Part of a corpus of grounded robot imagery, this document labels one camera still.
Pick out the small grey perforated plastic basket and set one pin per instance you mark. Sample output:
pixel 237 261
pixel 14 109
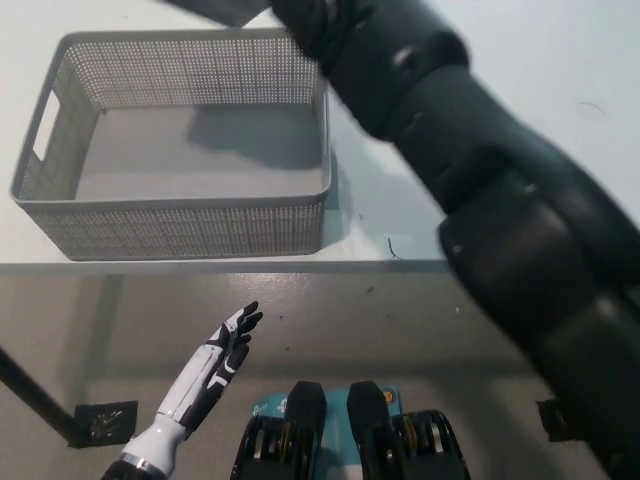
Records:
pixel 215 9

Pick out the black table leg foot plate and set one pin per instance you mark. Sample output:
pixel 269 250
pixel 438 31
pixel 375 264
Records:
pixel 107 425

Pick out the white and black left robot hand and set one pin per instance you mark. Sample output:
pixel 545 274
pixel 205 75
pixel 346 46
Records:
pixel 200 380

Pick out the black ribbed robot body block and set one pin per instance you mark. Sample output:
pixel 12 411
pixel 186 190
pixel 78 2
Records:
pixel 400 445
pixel 295 440

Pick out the black metal table leg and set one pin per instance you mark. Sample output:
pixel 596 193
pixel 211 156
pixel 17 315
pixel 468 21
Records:
pixel 32 392

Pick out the large grey perforated plastic basket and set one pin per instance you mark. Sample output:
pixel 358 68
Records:
pixel 200 145

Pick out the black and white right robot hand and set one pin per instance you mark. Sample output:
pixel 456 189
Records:
pixel 312 25

